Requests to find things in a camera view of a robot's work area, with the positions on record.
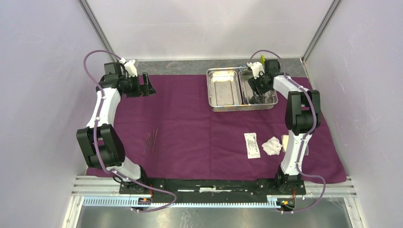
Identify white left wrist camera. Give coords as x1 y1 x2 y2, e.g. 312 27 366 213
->
119 58 139 78

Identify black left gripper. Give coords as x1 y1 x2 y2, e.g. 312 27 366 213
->
121 72 155 98

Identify steel forceps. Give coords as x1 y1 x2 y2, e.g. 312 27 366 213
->
144 133 151 153
152 127 158 153

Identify steel needle holder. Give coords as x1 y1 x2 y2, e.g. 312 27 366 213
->
251 95 273 105

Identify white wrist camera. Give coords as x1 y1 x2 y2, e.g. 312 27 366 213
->
247 62 265 79
119 58 139 78

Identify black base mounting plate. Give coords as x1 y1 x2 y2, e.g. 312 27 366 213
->
119 178 307 204

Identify steel two-compartment tray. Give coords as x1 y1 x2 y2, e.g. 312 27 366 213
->
206 67 278 112

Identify white gauze packet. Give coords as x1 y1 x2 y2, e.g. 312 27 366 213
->
262 137 282 156

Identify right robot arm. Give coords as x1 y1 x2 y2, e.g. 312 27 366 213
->
247 60 320 194

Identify maroon cloth wrap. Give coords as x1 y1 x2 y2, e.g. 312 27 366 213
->
86 74 347 184

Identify white gauze pad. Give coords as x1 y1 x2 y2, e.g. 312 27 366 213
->
281 135 289 152

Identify aluminium frame rail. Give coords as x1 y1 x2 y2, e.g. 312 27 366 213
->
62 176 366 228
78 0 124 176

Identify green suture packet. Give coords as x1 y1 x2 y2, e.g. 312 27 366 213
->
244 133 260 159

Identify aluminium frame rail left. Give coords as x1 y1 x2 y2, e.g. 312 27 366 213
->
78 0 124 176

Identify aluminium front frame rail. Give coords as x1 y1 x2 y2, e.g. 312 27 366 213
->
62 176 366 228

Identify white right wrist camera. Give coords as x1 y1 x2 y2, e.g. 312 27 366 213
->
247 62 265 79

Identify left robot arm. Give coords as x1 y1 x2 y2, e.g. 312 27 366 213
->
76 62 156 194

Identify aluminium frame post right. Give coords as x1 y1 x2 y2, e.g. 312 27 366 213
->
300 0 343 66

